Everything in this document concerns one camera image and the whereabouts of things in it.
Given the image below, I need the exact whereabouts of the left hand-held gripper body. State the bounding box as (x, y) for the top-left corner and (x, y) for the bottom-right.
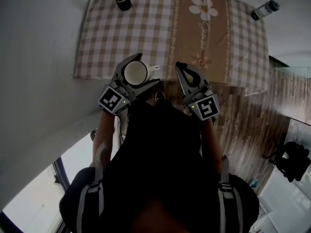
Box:
(97, 76), (138, 116)

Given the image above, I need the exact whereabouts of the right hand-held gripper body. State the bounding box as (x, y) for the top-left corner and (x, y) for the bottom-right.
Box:
(182, 81), (221, 121)

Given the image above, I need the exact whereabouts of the white mug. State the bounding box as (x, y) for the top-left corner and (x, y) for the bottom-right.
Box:
(123, 60), (161, 86)

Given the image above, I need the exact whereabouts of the person's right forearm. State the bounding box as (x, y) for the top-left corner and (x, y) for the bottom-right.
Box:
(199, 119), (224, 172)

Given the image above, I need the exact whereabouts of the person's left forearm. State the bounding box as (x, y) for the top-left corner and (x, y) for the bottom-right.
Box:
(93, 109), (117, 169)

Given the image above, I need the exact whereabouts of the checked beige tablecloth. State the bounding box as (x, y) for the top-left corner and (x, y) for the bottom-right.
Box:
(73, 0), (271, 97)

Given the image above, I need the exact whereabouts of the person's black top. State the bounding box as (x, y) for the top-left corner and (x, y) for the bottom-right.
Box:
(59, 98), (259, 233)

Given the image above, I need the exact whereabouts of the dark bottle lying down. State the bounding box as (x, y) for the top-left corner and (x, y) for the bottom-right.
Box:
(250, 0), (280, 21)

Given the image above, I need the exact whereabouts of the black office chair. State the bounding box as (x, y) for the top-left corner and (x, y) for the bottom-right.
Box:
(262, 141), (311, 183)

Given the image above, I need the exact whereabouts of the grey right backpack strap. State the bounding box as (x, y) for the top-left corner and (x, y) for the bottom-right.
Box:
(217, 154), (243, 233)

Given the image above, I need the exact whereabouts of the grey backpack strap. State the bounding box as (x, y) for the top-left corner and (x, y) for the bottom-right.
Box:
(217, 154), (243, 233)
(76, 141), (110, 233)

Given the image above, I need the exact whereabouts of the grey left backpack strap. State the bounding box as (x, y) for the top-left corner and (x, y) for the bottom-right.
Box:
(76, 141), (110, 233)

